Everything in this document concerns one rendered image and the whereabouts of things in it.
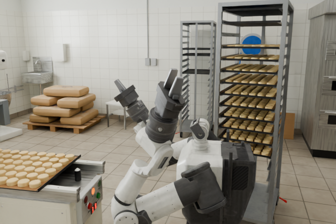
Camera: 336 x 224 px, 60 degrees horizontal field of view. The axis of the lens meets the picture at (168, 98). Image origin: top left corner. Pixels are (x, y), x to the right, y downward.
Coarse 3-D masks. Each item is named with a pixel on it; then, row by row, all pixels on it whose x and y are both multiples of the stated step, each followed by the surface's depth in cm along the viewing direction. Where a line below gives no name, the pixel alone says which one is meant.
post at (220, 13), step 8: (216, 48) 220; (216, 56) 221; (216, 64) 222; (216, 72) 224; (216, 80) 225; (216, 88) 226; (216, 96) 227; (216, 104) 228; (216, 112) 229; (216, 120) 231; (216, 128) 232; (216, 136) 233
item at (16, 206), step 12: (60, 180) 150; (72, 180) 150; (84, 180) 150; (0, 204) 136; (12, 204) 135; (24, 204) 134; (36, 204) 133; (48, 204) 131; (60, 204) 130; (72, 204) 132; (0, 216) 138; (12, 216) 136; (24, 216) 135; (36, 216) 134; (48, 216) 132; (60, 216) 131; (72, 216) 133; (96, 216) 159
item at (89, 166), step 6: (78, 162) 159; (84, 162) 158; (90, 162) 158; (96, 162) 158; (102, 162) 156; (66, 168) 161; (72, 168) 160; (84, 168) 159; (90, 168) 158; (96, 168) 158; (102, 168) 157
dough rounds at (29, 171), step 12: (0, 156) 162; (12, 156) 160; (24, 156) 160; (36, 156) 160; (48, 156) 161; (60, 156) 161; (72, 156) 161; (0, 168) 147; (12, 168) 147; (24, 168) 147; (36, 168) 145; (48, 168) 145; (60, 168) 149; (0, 180) 133; (12, 180) 133; (24, 180) 133; (36, 180) 133
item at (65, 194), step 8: (0, 192) 136; (8, 192) 135; (16, 192) 134; (24, 192) 134; (32, 192) 133; (40, 192) 132; (48, 192) 131; (56, 192) 130; (64, 192) 130; (72, 192) 129; (56, 200) 131; (64, 200) 130; (72, 200) 130
